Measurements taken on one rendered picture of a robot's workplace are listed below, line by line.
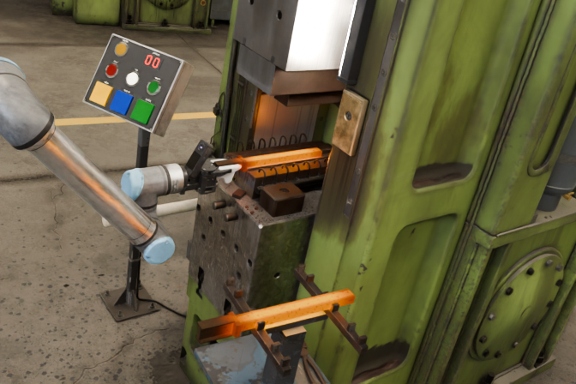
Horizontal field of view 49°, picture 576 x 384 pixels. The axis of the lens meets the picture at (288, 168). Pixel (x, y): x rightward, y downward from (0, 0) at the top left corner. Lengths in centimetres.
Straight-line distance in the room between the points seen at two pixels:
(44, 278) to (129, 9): 413
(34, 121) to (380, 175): 89
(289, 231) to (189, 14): 514
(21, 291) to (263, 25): 173
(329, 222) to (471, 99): 56
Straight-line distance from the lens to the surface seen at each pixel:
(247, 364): 177
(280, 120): 229
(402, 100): 167
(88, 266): 319
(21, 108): 151
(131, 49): 241
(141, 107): 230
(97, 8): 678
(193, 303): 242
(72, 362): 272
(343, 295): 163
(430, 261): 220
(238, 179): 207
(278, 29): 182
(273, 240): 196
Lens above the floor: 192
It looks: 27 degrees down
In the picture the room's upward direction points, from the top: 11 degrees clockwise
